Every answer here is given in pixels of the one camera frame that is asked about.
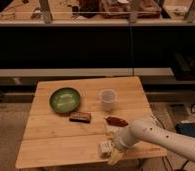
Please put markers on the dark blue floor box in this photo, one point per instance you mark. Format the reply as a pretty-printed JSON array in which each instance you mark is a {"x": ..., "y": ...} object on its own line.
[{"x": 187, "y": 129}]

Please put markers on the wooden background shelf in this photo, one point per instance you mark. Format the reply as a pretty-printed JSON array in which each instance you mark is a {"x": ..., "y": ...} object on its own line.
[{"x": 97, "y": 12}]

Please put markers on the white carton bottle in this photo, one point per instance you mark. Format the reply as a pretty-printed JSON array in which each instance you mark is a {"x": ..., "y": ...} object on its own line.
[{"x": 105, "y": 148}]

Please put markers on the clear plastic cup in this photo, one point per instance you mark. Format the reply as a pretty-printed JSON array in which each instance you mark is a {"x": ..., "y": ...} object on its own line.
[{"x": 108, "y": 99}]

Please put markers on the brown rectangular block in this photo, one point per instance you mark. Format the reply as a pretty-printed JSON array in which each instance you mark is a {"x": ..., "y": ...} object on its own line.
[{"x": 80, "y": 117}]

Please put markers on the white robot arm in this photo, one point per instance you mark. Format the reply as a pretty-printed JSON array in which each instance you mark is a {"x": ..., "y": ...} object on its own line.
[{"x": 145, "y": 129}]

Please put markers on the wooden table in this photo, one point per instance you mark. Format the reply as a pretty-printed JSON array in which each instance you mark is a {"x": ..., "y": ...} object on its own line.
[{"x": 53, "y": 140}]

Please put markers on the green ceramic bowl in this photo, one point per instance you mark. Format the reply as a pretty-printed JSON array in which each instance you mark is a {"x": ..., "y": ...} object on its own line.
[{"x": 65, "y": 100}]

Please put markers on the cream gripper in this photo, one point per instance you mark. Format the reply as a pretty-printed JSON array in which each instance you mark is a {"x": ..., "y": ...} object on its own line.
[{"x": 115, "y": 157}]

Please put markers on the white napkin piece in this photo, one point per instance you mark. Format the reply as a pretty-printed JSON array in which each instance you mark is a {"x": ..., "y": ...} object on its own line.
[{"x": 111, "y": 130}]

